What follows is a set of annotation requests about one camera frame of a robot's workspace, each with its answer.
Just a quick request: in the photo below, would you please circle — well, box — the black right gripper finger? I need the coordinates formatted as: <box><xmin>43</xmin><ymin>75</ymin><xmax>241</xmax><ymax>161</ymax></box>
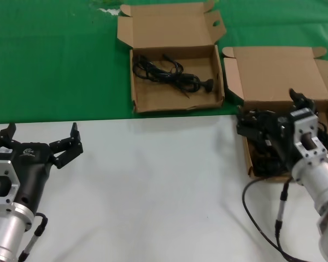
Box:
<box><xmin>289</xmin><ymin>88</ymin><xmax>317</xmax><ymax>112</ymax></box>
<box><xmin>236</xmin><ymin>108</ymin><xmax>271</xmax><ymax>144</ymax></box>

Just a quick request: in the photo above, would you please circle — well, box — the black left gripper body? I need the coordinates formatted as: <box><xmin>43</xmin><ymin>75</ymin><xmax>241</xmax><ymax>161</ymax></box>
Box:
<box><xmin>0</xmin><ymin>141</ymin><xmax>56</xmax><ymax>212</ymax></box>

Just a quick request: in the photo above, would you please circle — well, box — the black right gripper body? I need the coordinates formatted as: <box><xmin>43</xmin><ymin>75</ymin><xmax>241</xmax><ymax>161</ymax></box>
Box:
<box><xmin>258</xmin><ymin>107</ymin><xmax>318</xmax><ymax>172</ymax></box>

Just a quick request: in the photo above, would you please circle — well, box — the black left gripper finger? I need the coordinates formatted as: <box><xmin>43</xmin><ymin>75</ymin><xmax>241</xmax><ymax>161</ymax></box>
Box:
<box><xmin>0</xmin><ymin>122</ymin><xmax>16</xmax><ymax>150</ymax></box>
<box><xmin>48</xmin><ymin>122</ymin><xmax>84</xmax><ymax>170</ymax></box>

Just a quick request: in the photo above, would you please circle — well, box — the black power cable bundle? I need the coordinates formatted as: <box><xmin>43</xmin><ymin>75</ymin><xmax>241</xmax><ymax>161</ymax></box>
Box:
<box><xmin>133</xmin><ymin>53</ymin><xmax>215</xmax><ymax>99</ymax></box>

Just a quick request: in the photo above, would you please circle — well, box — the empty open cardboard box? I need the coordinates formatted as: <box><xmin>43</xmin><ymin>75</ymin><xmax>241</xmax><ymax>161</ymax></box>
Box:
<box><xmin>116</xmin><ymin>0</ymin><xmax>227</xmax><ymax>114</ymax></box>

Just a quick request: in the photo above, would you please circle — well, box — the green table cloth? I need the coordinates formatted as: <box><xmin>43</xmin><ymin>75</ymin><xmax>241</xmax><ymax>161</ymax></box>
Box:
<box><xmin>0</xmin><ymin>0</ymin><xmax>328</xmax><ymax>126</ymax></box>

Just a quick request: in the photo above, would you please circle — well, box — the silver left wrist bracket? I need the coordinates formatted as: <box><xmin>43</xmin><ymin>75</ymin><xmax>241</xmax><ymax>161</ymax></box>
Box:
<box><xmin>0</xmin><ymin>159</ymin><xmax>20</xmax><ymax>205</ymax></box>

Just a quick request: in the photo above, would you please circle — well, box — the silver wrist bracket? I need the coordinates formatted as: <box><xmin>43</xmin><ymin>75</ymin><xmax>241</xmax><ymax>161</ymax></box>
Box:
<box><xmin>293</xmin><ymin>113</ymin><xmax>328</xmax><ymax>168</ymax></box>
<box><xmin>0</xmin><ymin>159</ymin><xmax>20</xmax><ymax>205</ymax></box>

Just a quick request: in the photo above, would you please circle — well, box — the silver right wrist bracket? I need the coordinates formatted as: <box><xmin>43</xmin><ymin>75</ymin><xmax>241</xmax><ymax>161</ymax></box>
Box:
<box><xmin>293</xmin><ymin>113</ymin><xmax>328</xmax><ymax>168</ymax></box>

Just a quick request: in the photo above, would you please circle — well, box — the black power cable pile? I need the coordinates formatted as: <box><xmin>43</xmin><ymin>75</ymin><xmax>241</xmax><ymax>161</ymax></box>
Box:
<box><xmin>242</xmin><ymin>108</ymin><xmax>328</xmax><ymax>178</ymax></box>

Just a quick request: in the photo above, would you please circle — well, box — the cardboard box with cables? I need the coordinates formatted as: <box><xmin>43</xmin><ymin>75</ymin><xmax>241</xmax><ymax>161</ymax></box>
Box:
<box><xmin>221</xmin><ymin>46</ymin><xmax>328</xmax><ymax>181</ymax></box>

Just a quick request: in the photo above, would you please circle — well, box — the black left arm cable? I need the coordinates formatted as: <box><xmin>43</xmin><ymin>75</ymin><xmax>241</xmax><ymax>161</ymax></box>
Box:
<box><xmin>17</xmin><ymin>212</ymin><xmax>49</xmax><ymax>262</ymax></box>

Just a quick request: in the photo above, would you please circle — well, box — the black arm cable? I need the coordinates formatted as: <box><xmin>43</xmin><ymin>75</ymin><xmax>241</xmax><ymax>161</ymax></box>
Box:
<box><xmin>17</xmin><ymin>212</ymin><xmax>49</xmax><ymax>262</ymax></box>
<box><xmin>242</xmin><ymin>176</ymin><xmax>328</xmax><ymax>262</ymax></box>

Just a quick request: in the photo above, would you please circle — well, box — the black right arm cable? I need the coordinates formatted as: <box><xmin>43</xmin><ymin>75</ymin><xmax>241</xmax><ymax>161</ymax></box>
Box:
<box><xmin>242</xmin><ymin>176</ymin><xmax>328</xmax><ymax>262</ymax></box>

